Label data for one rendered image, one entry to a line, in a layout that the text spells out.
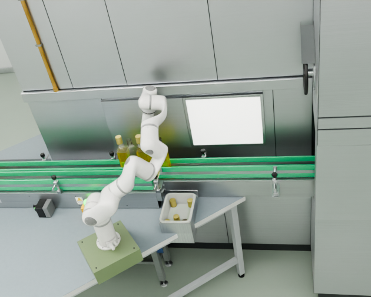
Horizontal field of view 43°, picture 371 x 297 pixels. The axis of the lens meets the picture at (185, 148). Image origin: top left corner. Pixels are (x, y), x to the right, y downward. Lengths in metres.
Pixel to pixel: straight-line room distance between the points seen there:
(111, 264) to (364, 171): 1.30
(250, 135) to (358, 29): 0.96
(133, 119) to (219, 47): 0.67
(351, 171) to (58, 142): 1.73
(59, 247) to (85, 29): 1.18
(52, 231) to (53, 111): 0.70
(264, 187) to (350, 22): 1.08
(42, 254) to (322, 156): 1.57
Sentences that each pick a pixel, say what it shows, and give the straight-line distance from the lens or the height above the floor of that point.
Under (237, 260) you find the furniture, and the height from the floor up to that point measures 0.19.
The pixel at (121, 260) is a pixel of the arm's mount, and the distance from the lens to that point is 2.41.
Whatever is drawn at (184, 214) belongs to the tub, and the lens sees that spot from 2.61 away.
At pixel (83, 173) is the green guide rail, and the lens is 2.79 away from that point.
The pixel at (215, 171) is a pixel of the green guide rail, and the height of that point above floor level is 0.93.
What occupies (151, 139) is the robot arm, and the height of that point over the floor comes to 1.38.
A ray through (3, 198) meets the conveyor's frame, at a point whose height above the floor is 0.83.
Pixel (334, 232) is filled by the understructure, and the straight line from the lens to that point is 2.64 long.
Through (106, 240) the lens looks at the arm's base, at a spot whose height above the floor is 0.89.
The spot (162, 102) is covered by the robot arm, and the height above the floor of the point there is 1.43.
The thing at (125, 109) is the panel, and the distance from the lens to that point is 2.65.
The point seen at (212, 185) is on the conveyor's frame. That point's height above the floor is 0.84.
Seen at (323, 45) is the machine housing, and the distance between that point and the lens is 1.95.
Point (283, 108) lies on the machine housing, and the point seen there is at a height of 1.20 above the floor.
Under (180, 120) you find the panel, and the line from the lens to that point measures 2.61.
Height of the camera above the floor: 2.62
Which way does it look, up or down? 37 degrees down
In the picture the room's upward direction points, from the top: 11 degrees counter-clockwise
